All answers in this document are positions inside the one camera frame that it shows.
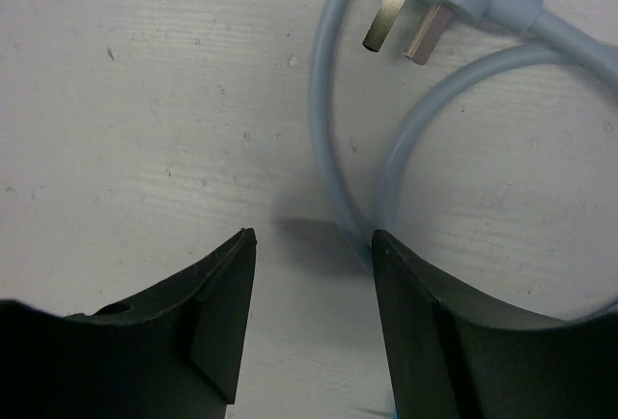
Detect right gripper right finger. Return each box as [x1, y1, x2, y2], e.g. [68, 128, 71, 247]
[372, 230, 617, 418]

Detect light blue cord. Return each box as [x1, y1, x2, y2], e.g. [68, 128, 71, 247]
[308, 0, 618, 321]

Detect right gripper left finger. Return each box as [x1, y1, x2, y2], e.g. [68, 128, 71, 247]
[1, 228, 257, 418]

